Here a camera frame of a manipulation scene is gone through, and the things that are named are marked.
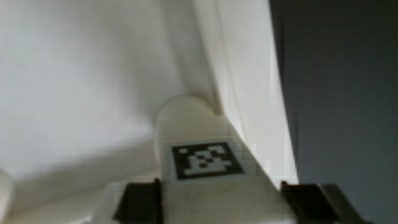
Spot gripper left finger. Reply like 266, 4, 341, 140
90, 177, 167, 224

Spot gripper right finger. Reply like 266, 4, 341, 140
280, 181, 371, 224

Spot white leg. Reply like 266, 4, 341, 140
156, 95, 296, 224

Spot white square tabletop part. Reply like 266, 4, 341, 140
0, 0, 220, 224

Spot white right obstacle bracket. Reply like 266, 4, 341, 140
193, 0, 298, 184

